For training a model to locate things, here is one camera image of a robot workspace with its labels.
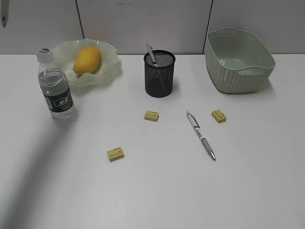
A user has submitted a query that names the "yellow eraser right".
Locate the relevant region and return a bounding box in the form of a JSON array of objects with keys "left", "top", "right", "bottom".
[{"left": 212, "top": 109, "right": 227, "bottom": 123}]

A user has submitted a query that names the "blue grey pen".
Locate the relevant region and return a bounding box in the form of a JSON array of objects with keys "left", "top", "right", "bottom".
[{"left": 146, "top": 43, "right": 158, "bottom": 67}]

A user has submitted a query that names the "pale green wavy plate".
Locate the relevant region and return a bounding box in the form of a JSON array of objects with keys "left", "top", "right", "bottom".
[{"left": 52, "top": 38, "right": 122, "bottom": 94}]

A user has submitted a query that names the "yellow eraser centre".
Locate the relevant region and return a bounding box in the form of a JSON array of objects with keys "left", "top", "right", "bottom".
[{"left": 144, "top": 111, "right": 159, "bottom": 122}]

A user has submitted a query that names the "pale green plastic basket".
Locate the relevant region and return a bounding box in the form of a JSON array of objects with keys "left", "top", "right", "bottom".
[{"left": 205, "top": 27, "right": 275, "bottom": 94}]

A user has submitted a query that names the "yellow eraser front left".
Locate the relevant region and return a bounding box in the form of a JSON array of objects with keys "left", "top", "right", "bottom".
[{"left": 107, "top": 146, "right": 125, "bottom": 162}]

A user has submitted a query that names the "yellow mango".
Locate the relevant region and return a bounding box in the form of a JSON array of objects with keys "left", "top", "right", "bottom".
[{"left": 73, "top": 46, "right": 101, "bottom": 75}]

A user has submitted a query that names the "beige grip pen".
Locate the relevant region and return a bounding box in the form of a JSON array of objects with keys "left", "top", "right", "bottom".
[{"left": 0, "top": 0, "right": 9, "bottom": 28}]

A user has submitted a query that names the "clear water bottle green label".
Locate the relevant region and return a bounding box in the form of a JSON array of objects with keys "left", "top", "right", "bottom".
[{"left": 36, "top": 48, "right": 74, "bottom": 119}]

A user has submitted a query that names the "yellow eraser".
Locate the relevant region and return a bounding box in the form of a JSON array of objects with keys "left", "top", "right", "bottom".
[
  {"left": 144, "top": 111, "right": 159, "bottom": 122},
  {"left": 212, "top": 109, "right": 227, "bottom": 123},
  {"left": 107, "top": 146, "right": 125, "bottom": 162}
]

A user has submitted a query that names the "black mesh pen holder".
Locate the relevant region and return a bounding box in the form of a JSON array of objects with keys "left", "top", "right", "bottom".
[{"left": 143, "top": 50, "right": 176, "bottom": 98}]

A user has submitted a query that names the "grey grip pen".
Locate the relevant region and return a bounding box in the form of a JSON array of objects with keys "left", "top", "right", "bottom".
[{"left": 186, "top": 111, "right": 216, "bottom": 161}]

